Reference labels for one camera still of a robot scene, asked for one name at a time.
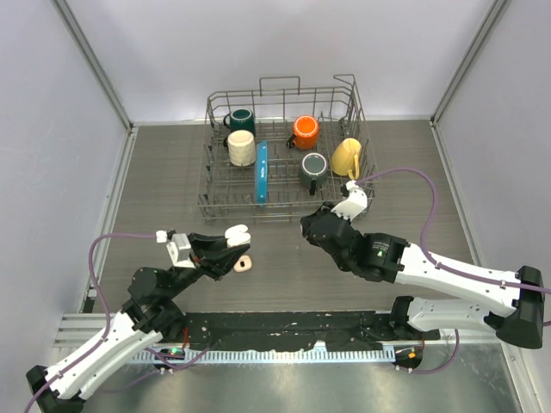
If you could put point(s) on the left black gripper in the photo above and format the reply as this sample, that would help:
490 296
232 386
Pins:
209 255

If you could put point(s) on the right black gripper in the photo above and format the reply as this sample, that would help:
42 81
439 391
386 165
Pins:
325 208

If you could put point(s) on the white charging case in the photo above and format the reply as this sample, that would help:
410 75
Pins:
237 235

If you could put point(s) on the beige charging case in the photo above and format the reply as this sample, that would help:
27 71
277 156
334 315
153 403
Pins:
244 264

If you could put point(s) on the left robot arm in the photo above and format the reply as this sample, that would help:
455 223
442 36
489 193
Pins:
148 317

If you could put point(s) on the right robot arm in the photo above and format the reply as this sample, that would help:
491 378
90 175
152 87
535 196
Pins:
508 303

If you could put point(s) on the grey mug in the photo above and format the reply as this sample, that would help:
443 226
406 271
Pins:
313 172

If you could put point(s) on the yellow mug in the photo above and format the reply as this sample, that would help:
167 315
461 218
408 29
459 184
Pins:
345 159

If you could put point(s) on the orange mug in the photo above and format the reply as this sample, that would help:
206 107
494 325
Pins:
305 133

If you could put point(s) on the blue plate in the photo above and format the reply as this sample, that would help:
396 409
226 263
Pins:
261 174

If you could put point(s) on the cream textured mug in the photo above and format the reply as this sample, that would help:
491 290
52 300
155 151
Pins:
241 147

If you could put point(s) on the dark green mug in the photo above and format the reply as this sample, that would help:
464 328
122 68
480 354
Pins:
240 119

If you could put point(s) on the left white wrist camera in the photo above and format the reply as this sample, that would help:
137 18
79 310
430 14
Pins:
178 247

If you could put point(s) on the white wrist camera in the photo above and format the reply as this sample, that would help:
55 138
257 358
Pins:
353 204
178 247

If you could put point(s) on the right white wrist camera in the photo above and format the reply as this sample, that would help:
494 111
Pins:
353 204

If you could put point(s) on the grey wire dish rack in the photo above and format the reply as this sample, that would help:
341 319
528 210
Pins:
228 192

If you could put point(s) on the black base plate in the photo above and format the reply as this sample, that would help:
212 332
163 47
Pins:
292 331

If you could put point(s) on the white slotted cable duct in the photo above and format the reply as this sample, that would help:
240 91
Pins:
318 354

